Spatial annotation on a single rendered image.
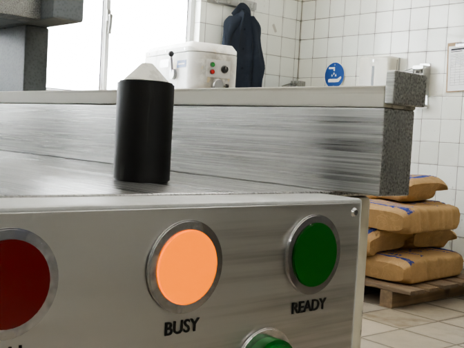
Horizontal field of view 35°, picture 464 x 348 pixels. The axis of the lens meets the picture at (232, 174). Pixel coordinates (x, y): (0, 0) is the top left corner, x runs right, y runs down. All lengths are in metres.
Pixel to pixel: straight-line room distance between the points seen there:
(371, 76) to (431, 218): 1.40
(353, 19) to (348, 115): 5.20
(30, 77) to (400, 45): 4.29
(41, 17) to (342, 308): 0.82
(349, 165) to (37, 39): 0.84
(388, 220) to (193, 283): 3.79
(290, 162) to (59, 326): 0.21
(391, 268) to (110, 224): 3.86
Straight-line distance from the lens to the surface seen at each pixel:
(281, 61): 5.82
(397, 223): 4.07
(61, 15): 1.10
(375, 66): 5.27
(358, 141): 0.42
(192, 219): 0.32
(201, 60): 4.20
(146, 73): 0.41
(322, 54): 5.78
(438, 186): 4.53
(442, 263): 4.39
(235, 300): 0.34
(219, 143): 0.50
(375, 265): 4.18
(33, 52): 1.20
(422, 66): 5.07
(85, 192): 0.33
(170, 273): 0.31
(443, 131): 5.04
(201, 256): 0.32
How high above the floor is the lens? 0.87
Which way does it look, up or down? 3 degrees down
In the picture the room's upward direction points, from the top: 3 degrees clockwise
